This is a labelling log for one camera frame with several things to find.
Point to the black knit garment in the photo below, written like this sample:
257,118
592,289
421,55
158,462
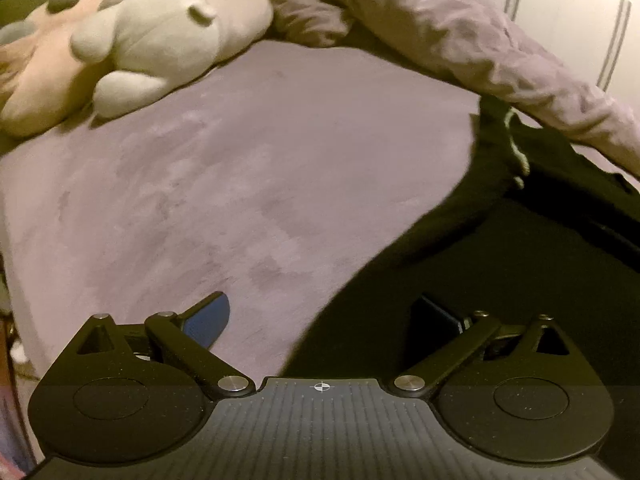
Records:
490,270

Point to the white wardrobe doors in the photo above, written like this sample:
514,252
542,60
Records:
565,15

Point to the purple fleece bed sheet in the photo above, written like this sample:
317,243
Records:
190,200

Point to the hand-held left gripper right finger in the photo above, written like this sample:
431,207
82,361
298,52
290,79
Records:
431,311

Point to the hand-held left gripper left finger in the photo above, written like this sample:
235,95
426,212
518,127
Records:
210,321

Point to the purple crumpled duvet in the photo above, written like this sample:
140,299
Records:
465,35

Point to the white and pink plush toy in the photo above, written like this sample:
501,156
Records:
135,45

